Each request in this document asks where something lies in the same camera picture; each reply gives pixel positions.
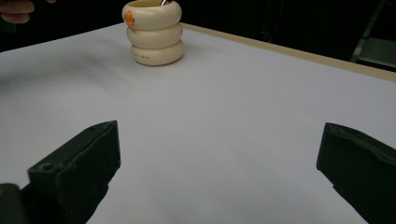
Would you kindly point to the white metal stand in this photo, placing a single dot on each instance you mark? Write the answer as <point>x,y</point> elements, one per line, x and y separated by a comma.
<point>376,46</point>

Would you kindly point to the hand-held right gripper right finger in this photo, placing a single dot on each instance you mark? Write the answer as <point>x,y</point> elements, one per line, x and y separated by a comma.
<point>361,168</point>

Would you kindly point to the cream ribbed holder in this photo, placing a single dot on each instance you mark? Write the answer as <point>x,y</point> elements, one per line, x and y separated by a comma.
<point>155,34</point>

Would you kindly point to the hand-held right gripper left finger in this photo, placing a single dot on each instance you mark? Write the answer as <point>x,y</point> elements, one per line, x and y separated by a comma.
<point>77,171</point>

